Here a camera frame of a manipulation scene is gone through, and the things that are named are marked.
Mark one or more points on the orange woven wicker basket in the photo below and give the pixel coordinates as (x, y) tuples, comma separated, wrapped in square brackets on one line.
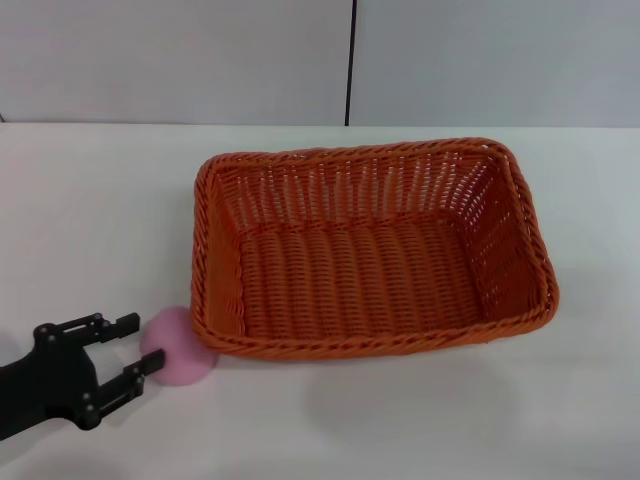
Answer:
[(360, 280)]

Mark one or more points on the pink peach toy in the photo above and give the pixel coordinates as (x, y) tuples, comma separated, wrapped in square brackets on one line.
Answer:
[(177, 362)]

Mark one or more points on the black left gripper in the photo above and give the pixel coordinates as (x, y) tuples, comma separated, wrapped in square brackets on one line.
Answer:
[(62, 370)]

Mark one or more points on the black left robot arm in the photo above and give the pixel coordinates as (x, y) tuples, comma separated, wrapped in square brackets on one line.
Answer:
[(20, 400)]

